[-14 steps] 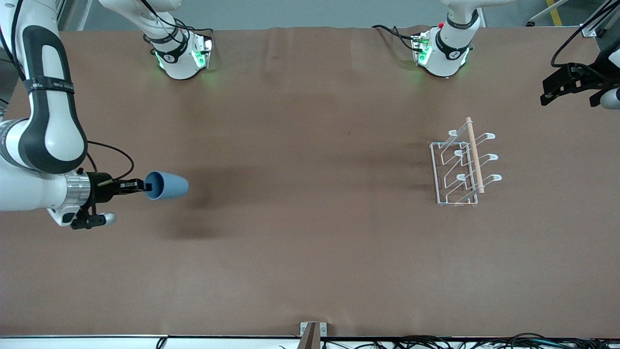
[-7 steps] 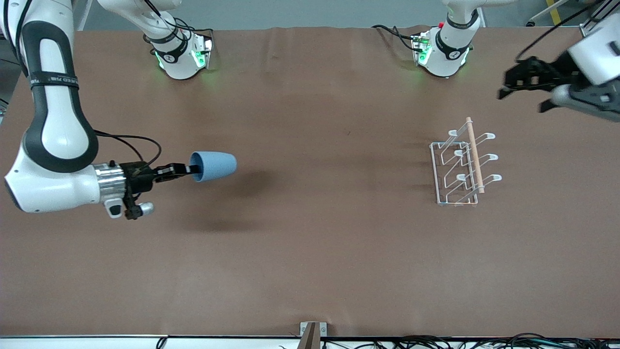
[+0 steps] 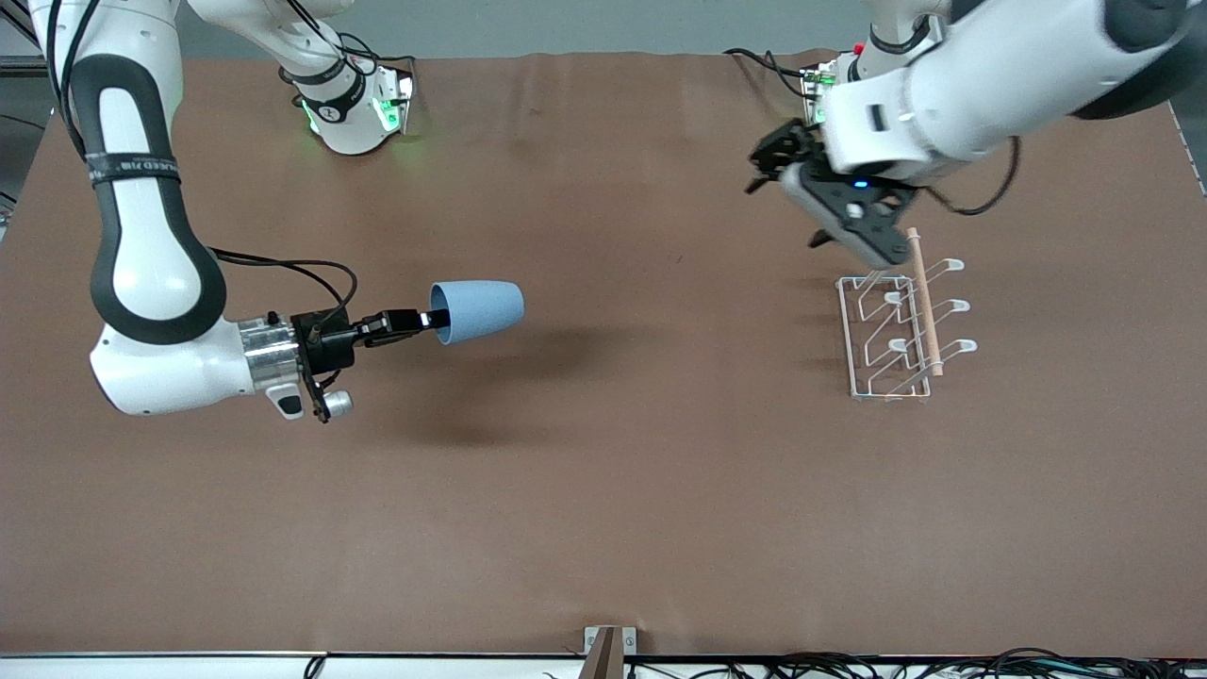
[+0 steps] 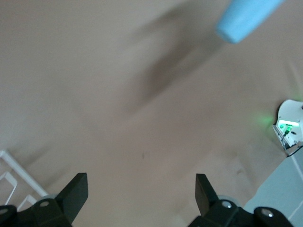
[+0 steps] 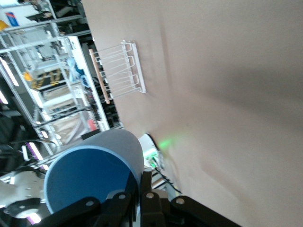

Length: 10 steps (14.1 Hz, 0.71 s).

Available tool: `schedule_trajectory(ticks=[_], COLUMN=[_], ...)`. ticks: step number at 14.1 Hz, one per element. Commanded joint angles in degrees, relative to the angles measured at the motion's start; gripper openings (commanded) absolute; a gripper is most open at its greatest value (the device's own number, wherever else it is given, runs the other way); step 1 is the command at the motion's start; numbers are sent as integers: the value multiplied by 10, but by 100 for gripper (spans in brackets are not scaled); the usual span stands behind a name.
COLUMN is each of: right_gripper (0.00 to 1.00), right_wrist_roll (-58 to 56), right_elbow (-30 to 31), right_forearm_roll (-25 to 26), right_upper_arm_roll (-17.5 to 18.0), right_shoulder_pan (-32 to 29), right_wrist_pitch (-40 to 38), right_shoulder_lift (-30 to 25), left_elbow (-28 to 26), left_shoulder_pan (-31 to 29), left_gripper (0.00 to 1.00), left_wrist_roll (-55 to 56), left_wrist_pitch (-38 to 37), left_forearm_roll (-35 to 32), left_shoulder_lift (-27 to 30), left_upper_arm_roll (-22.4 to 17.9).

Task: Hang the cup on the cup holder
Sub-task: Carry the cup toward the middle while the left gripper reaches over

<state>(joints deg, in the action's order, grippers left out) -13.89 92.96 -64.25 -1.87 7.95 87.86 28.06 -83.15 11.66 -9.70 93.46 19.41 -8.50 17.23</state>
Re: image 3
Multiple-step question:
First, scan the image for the black left arm base cable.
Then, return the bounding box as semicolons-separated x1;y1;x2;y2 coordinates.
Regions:
724;47;814;101

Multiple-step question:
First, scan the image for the black right arm wrist cable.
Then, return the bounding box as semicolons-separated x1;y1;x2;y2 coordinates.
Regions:
209;247;360;331

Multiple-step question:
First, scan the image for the black right arm base cable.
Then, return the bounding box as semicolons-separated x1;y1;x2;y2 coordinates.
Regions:
283;0;418;84

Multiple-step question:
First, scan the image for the aluminium frame profile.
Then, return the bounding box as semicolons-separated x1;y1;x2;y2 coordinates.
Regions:
0;0;48;78

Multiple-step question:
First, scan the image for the black left arm wrist cable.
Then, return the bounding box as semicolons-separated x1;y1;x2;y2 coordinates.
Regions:
929;137;1022;217

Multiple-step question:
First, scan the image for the brown table cover sheet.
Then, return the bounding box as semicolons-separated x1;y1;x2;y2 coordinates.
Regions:
0;52;1207;658

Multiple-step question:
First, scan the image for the white wire cup holder rack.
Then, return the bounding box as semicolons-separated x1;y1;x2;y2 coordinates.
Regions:
836;228;979;404

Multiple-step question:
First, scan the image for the blue plastic cup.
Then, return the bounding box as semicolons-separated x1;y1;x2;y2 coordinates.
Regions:
429;280;525;346

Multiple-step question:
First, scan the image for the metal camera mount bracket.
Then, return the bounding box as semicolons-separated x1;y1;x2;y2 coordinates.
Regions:
584;626;638;679

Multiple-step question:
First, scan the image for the black arm wrist cable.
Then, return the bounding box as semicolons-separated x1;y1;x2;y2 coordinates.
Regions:
209;247;360;331
929;137;1022;217

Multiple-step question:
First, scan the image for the black arm base cable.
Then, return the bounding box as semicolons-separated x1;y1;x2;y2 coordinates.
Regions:
283;0;418;84
724;47;814;101

